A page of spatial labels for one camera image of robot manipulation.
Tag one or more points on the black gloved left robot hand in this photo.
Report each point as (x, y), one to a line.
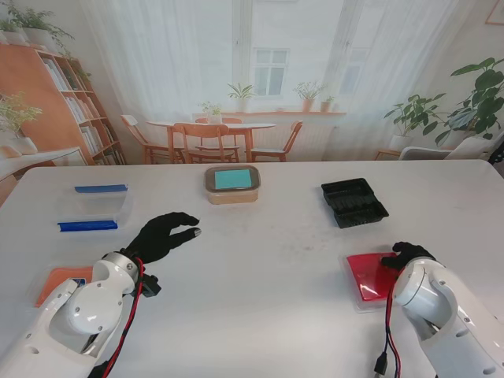
(157, 240)

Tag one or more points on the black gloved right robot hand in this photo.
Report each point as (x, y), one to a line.
(411, 256)

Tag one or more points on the red container lid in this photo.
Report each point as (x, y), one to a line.
(366, 275)

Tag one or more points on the black plastic tray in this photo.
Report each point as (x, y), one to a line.
(352, 201)

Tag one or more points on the brown paper food container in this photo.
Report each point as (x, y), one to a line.
(232, 197)

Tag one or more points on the clear lid with teal label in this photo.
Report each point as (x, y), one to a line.
(232, 179)

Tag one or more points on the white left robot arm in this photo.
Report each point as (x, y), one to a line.
(67, 319)

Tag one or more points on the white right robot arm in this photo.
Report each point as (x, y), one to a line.
(441, 311)

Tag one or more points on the clear container with blue clips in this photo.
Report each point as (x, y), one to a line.
(94, 208)

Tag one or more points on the clear lid with orange label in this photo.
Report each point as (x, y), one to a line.
(59, 281)

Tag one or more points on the black equipment piece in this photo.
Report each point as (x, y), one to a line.
(497, 153)

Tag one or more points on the printed room scene backdrop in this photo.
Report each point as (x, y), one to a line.
(275, 39)

